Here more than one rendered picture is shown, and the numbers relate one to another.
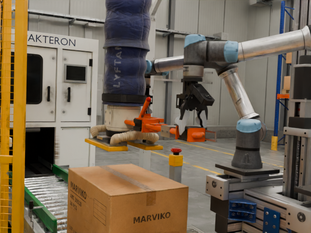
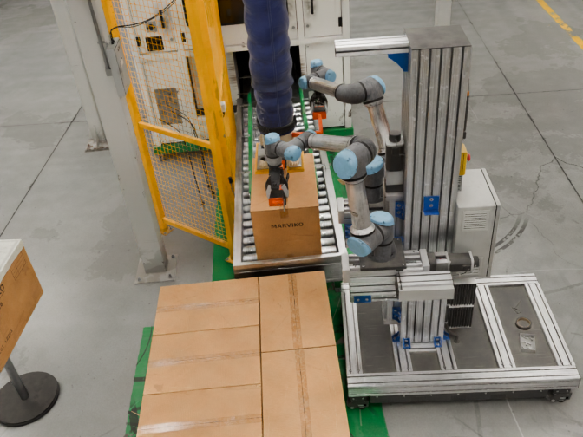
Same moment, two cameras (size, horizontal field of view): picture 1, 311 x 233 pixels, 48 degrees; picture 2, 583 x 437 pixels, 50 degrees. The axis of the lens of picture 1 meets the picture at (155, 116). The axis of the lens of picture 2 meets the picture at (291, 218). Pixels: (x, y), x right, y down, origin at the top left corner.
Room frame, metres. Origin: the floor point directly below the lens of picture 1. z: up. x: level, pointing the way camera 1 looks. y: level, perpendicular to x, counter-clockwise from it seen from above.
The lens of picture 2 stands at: (-0.91, -1.59, 3.05)
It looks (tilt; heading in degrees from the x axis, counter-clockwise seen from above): 37 degrees down; 32
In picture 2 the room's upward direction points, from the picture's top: 6 degrees counter-clockwise
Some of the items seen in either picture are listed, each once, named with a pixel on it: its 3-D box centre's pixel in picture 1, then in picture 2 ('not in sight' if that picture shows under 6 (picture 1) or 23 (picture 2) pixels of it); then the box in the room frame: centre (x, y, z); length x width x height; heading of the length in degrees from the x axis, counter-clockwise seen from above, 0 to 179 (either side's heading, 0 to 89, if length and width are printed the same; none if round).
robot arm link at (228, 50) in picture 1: (222, 52); (291, 150); (1.29, -0.23, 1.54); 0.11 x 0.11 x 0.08; 77
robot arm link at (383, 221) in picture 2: not in sight; (380, 226); (1.30, -0.69, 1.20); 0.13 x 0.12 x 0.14; 167
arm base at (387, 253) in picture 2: not in sight; (381, 244); (1.31, -0.70, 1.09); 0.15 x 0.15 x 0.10
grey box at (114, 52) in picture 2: not in sight; (119, 67); (1.64, 1.14, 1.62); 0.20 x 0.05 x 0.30; 32
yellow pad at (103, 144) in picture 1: (104, 141); (263, 155); (1.76, 0.25, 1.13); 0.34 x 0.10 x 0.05; 30
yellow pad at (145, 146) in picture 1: (139, 140); (294, 153); (1.85, 0.08, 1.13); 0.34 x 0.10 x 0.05; 30
